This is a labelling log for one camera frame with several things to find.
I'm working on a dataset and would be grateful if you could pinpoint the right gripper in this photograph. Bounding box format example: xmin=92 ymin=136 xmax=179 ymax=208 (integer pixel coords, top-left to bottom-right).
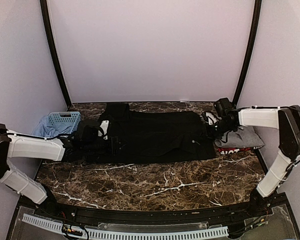
xmin=198 ymin=118 xmax=235 ymax=141

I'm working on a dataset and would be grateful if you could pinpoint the black long sleeve shirt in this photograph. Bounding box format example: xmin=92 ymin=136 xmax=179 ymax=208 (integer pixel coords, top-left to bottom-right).
xmin=88 ymin=103 xmax=216 ymax=164

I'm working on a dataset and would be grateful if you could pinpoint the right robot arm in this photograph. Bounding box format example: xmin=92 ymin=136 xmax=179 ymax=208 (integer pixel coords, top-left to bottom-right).
xmin=202 ymin=104 xmax=300 ymax=199

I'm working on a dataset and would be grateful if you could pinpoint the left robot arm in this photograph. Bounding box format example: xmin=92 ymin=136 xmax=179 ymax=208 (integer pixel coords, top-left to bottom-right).
xmin=0 ymin=120 xmax=122 ymax=218

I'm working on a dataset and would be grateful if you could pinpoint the red black folded shirt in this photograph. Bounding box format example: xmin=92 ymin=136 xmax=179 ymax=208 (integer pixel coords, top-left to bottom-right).
xmin=217 ymin=146 xmax=262 ymax=155

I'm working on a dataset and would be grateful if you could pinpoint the grey folded shirt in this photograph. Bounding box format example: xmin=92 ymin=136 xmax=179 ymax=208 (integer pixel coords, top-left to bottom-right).
xmin=214 ymin=126 xmax=265 ymax=148

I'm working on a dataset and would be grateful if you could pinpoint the light blue plastic basket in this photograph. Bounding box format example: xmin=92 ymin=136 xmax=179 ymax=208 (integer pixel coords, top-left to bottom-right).
xmin=48 ymin=111 xmax=81 ymax=134

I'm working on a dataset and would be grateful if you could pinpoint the light blue shirt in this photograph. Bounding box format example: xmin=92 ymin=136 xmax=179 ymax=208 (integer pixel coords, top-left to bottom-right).
xmin=31 ymin=116 xmax=73 ymax=138

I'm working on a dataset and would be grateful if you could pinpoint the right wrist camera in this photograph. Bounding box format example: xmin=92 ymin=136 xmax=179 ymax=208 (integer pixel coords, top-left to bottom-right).
xmin=213 ymin=97 xmax=236 ymax=118

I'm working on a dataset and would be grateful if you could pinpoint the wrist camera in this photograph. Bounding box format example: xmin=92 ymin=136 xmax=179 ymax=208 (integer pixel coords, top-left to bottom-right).
xmin=213 ymin=97 xmax=236 ymax=118
xmin=74 ymin=119 xmax=100 ymax=142

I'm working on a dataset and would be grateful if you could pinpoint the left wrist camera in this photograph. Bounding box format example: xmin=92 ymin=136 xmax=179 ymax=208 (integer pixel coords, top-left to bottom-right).
xmin=74 ymin=119 xmax=100 ymax=142

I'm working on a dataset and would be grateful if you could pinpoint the black front rail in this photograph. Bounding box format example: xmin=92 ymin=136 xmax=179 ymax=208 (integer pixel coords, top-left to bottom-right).
xmin=17 ymin=196 xmax=273 ymax=227

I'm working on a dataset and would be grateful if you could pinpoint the white slotted cable duct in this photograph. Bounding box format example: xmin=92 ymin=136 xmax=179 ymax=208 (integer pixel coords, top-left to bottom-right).
xmin=22 ymin=212 xmax=230 ymax=240

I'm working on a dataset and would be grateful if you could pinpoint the right acrylic base plate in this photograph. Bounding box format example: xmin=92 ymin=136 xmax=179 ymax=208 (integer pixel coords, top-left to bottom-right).
xmin=240 ymin=204 xmax=298 ymax=240

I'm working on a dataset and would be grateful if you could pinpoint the acrylic base plate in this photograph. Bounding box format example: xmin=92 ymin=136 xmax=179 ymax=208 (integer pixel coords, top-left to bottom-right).
xmin=6 ymin=205 xmax=66 ymax=240
xmin=240 ymin=204 xmax=298 ymax=240

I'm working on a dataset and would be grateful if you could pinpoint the left acrylic base plate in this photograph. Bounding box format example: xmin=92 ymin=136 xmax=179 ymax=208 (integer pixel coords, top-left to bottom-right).
xmin=6 ymin=205 xmax=66 ymax=240

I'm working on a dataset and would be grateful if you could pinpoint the right black frame post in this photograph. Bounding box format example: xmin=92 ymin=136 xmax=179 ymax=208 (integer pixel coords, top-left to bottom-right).
xmin=232 ymin=0 xmax=262 ymax=106

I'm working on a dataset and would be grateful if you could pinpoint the black frame post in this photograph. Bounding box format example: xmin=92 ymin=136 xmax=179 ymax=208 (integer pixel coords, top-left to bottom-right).
xmin=39 ymin=0 xmax=72 ymax=108
xmin=232 ymin=0 xmax=262 ymax=106

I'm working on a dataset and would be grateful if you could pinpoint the left black frame post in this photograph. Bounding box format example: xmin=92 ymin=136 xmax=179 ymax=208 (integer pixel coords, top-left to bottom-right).
xmin=39 ymin=0 xmax=72 ymax=108

